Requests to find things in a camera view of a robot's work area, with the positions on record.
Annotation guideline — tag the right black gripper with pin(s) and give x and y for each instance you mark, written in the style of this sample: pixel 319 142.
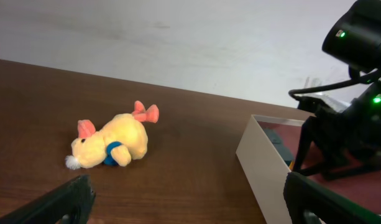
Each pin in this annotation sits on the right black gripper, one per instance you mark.
pixel 356 129

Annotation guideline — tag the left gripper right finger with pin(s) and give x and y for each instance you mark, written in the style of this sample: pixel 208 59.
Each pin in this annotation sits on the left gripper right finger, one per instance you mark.
pixel 309 202

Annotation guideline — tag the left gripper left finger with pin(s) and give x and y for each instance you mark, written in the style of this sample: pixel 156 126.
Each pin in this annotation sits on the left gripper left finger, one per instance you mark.
pixel 69 203

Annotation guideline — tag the yellow grey toy truck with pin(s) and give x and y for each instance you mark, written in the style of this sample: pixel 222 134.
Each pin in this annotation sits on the yellow grey toy truck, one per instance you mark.
pixel 280 146

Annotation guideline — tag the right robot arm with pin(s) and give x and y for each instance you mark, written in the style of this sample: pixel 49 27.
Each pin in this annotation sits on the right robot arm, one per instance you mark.
pixel 355 39

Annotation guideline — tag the white cardboard box red interior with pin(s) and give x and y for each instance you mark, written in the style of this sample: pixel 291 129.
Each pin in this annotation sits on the white cardboard box red interior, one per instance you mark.
pixel 266 171

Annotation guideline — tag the yellow plush rabbit toy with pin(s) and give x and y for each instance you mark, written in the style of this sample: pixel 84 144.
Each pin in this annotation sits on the yellow plush rabbit toy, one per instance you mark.
pixel 120 141

